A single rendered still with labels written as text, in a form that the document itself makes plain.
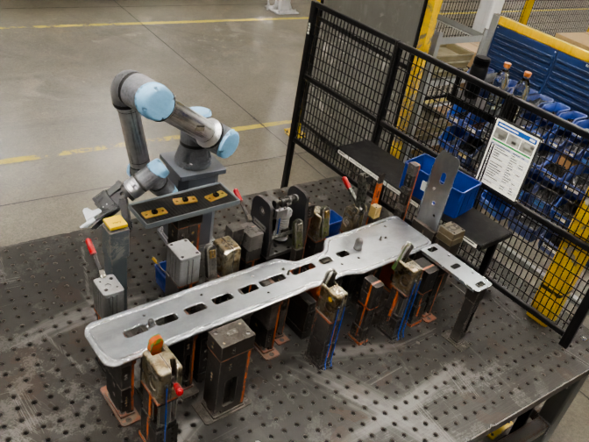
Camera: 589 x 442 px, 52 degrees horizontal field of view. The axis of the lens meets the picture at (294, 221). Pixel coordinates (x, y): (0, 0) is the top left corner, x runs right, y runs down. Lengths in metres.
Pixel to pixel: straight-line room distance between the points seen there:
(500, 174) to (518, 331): 0.66
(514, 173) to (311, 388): 1.21
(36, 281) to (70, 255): 0.20
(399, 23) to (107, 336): 3.09
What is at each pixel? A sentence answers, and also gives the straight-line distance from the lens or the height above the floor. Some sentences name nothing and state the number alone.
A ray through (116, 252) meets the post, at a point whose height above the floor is 1.06.
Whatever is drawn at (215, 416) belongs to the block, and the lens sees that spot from 2.07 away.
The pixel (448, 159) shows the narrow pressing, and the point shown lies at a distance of 2.48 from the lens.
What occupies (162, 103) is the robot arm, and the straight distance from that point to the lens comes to 2.03.
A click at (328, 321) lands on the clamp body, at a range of 2.12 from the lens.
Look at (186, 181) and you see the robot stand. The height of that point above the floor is 1.07.
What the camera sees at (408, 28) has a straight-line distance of 4.28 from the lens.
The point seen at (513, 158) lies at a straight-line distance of 2.65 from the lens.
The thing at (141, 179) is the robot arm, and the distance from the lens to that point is 2.20.
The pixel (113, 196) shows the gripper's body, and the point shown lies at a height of 1.14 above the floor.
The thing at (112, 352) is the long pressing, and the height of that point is 1.00.
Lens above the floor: 2.34
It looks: 33 degrees down
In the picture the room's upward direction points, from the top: 11 degrees clockwise
